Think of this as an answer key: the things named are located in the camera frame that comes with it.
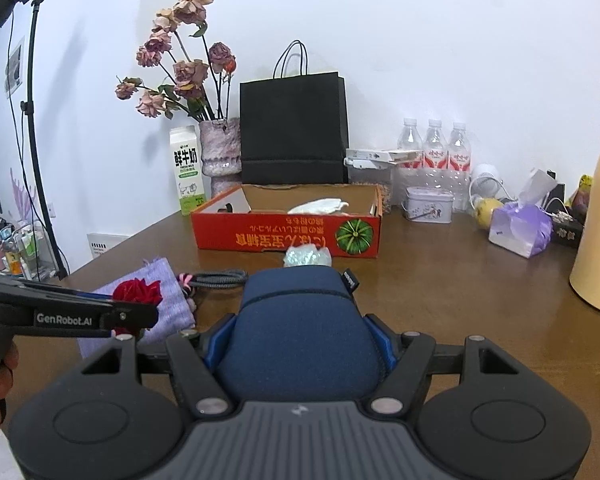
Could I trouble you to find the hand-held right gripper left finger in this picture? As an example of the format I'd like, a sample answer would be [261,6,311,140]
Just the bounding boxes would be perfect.
[82,312,241,418]

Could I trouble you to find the flat white carton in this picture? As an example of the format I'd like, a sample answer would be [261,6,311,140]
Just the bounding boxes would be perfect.
[345,147,424,164]

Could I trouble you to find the purple knit pouch red flower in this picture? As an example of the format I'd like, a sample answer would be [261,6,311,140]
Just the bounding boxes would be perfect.
[77,258,197,359]

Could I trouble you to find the white charging cables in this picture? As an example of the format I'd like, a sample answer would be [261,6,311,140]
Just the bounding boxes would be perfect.
[467,177,582,222]

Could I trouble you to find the white green milk carton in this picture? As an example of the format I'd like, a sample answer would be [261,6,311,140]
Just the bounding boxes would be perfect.
[169,126,207,216]

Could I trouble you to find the purple tissue pack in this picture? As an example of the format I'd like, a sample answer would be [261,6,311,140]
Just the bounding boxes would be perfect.
[488,167,556,260]

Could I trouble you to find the small black box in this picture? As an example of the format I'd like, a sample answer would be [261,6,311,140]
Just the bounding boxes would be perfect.
[550,212,587,250]

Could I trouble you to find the clear food container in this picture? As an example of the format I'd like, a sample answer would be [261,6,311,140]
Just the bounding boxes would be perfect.
[344,158,396,214]

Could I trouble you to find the small wall picture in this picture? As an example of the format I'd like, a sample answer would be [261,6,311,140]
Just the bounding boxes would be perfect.
[5,42,27,99]

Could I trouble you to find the clear acrylic organiser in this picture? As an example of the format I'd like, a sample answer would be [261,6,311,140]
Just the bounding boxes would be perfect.
[0,219,62,282]

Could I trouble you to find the dark blue zip pouch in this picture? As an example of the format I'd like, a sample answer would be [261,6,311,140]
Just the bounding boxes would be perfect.
[214,266,398,403]

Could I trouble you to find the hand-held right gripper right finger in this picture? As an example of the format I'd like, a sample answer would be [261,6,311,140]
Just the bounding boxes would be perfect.
[362,314,521,418]

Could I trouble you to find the black power bank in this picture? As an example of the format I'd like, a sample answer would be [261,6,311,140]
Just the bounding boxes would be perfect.
[547,170,567,211]

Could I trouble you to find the dried rose bouquet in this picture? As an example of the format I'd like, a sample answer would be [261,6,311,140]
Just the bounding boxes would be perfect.
[115,0,239,124]

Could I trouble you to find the colourful snack bag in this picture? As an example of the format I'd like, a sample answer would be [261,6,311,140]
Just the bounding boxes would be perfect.
[565,174,595,222]

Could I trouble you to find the printed tin box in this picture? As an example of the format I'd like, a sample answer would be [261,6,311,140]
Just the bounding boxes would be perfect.
[401,186,455,225]

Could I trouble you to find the orange cardboard box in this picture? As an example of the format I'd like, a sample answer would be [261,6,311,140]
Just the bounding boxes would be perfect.
[190,183,384,260]

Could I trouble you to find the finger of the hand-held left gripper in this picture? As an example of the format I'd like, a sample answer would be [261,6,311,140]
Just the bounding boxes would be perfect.
[17,281,118,307]
[106,304,160,338]

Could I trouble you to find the black paper bag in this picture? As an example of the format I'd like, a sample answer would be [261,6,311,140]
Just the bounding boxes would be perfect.
[239,40,351,186]

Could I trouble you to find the black light stand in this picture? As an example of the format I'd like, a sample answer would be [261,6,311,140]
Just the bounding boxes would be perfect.
[19,0,70,282]

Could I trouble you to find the grey braided cable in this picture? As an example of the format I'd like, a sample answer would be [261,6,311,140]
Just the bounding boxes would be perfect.
[179,269,249,292]

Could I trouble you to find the clear water bottle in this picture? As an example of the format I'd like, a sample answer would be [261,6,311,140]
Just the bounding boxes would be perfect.
[446,121,474,212]
[422,119,451,211]
[396,117,427,211]

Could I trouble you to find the purple textured vase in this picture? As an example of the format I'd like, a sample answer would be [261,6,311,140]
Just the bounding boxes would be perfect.
[198,117,243,197]

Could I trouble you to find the iridescent plastic wrap ball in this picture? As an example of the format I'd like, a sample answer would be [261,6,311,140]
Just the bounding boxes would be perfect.
[283,246,333,268]

